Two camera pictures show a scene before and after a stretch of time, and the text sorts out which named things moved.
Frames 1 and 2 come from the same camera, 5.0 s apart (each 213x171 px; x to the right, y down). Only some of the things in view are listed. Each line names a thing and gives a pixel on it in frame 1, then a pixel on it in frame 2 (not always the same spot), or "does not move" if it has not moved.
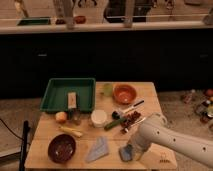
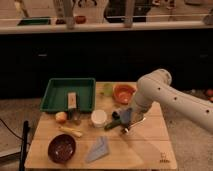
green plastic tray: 56,94 does not move
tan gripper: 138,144 -> 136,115
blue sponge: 126,153 -> 125,116
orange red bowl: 124,94 does not move
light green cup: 108,89 does not move
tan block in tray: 72,100 does not move
